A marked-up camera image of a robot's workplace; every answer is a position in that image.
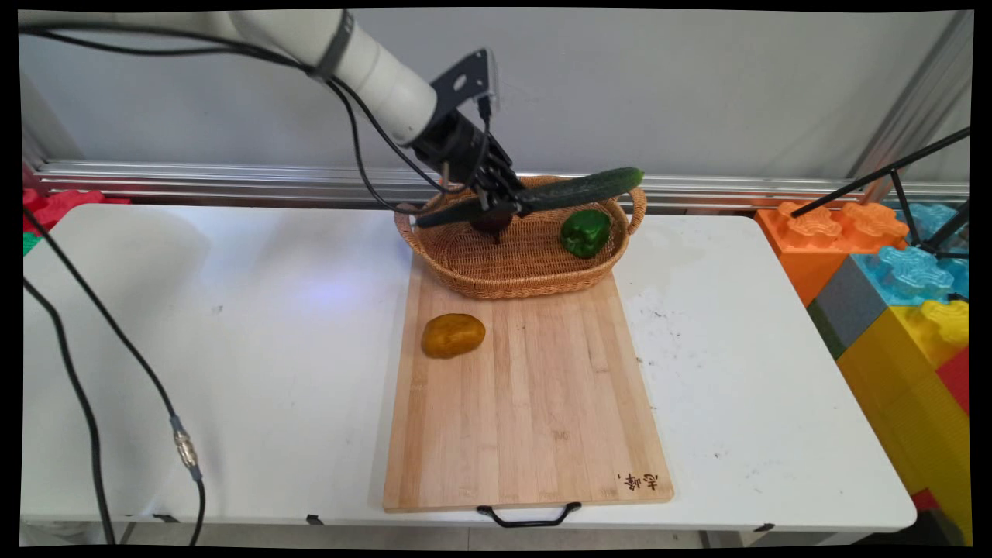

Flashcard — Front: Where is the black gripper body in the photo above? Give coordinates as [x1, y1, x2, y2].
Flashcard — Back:
[408, 108, 501, 185]

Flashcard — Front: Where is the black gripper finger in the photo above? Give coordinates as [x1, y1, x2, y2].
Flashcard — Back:
[487, 151, 529, 212]
[465, 167, 501, 218]

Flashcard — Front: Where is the long dark green cucumber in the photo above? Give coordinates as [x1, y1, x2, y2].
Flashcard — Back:
[416, 167, 646, 229]

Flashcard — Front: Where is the dark purple eggplant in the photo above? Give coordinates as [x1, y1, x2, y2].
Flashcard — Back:
[470, 209, 514, 246]

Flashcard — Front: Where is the woven wicker basket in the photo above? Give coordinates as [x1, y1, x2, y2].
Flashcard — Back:
[394, 175, 648, 301]

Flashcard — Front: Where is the green bell pepper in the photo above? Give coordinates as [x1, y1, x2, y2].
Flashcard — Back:
[560, 208, 613, 260]

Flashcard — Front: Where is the brown potato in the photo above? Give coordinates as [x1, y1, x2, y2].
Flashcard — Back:
[421, 313, 487, 360]

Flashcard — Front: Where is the bamboo cutting board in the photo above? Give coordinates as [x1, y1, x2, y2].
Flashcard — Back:
[383, 260, 674, 513]

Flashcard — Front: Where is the orange foam block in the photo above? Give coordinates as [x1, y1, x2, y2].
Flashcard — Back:
[755, 201, 912, 308]

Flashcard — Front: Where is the grey foam block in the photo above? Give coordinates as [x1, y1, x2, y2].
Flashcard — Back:
[806, 255, 889, 360]

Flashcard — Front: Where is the black tripod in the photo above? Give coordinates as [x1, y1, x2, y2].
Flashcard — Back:
[790, 126, 971, 261]

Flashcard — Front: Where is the red foam block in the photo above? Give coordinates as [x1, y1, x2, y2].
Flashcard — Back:
[935, 347, 970, 416]
[22, 188, 131, 236]

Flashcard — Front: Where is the blue foam block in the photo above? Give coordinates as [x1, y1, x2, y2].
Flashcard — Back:
[851, 246, 970, 308]
[897, 202, 970, 250]

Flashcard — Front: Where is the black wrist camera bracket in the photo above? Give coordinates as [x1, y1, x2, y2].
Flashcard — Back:
[429, 48, 498, 119]

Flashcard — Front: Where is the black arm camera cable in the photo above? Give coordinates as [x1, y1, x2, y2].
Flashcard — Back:
[19, 25, 494, 216]

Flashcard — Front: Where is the black cable strap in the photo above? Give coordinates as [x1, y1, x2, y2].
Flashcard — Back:
[312, 9, 356, 80]

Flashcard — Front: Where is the aluminium frame rail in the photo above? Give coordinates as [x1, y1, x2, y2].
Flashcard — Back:
[31, 160, 970, 212]

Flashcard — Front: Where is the black cutting board handle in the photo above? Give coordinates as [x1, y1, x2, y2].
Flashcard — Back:
[476, 501, 583, 529]

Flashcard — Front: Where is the black cable with metal connector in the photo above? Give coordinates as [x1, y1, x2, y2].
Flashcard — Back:
[22, 208, 207, 546]

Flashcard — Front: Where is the aluminium frame post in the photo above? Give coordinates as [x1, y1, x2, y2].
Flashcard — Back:
[847, 11, 974, 204]

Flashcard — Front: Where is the plain black cable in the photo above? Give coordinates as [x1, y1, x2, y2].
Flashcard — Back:
[22, 277, 117, 546]

